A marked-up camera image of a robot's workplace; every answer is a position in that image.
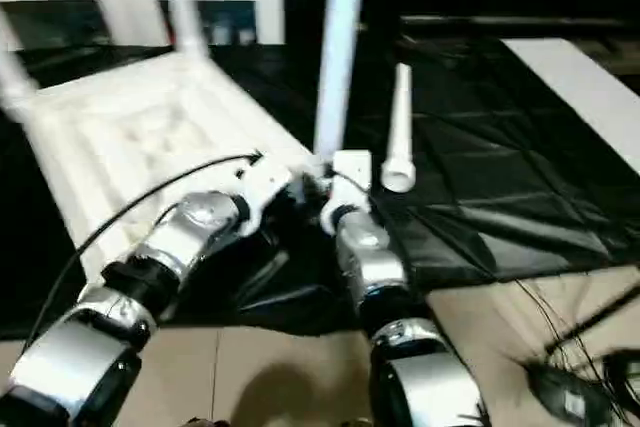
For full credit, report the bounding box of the white plastic table leg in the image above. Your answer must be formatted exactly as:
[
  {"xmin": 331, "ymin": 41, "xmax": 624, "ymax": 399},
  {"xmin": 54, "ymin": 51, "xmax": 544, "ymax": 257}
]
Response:
[
  {"xmin": 379, "ymin": 63, "xmax": 417, "ymax": 195},
  {"xmin": 312, "ymin": 0, "xmax": 370, "ymax": 164},
  {"xmin": 165, "ymin": 0, "xmax": 213, "ymax": 60},
  {"xmin": 0, "ymin": 42, "xmax": 43, "ymax": 120}
]

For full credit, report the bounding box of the white plastic table top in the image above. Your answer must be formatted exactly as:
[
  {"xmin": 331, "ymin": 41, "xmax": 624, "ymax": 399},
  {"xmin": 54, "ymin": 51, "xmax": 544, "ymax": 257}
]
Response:
[{"xmin": 0, "ymin": 47, "xmax": 329, "ymax": 283}]

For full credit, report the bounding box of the black plastic mat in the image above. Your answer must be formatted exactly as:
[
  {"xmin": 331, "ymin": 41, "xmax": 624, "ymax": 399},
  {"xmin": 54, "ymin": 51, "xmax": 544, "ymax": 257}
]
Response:
[{"xmin": 0, "ymin": 32, "xmax": 640, "ymax": 338}]

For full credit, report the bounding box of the white board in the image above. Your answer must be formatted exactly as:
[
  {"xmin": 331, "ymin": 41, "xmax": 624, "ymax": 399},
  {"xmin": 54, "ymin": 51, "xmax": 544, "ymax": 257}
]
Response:
[{"xmin": 500, "ymin": 37, "xmax": 640, "ymax": 176}]

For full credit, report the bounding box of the black stand base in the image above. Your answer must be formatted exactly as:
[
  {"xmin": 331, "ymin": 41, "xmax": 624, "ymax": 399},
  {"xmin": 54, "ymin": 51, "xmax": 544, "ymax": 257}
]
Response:
[{"xmin": 525, "ymin": 292, "xmax": 640, "ymax": 427}]

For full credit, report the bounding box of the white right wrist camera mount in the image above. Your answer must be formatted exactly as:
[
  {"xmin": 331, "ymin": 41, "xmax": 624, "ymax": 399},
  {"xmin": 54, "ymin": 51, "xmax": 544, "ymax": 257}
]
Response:
[{"xmin": 318, "ymin": 149, "xmax": 374, "ymax": 234}]

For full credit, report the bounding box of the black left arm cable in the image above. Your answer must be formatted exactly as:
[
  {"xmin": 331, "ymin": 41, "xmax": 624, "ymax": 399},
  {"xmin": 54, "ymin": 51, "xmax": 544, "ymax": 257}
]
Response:
[{"xmin": 25, "ymin": 153, "xmax": 263, "ymax": 348}]

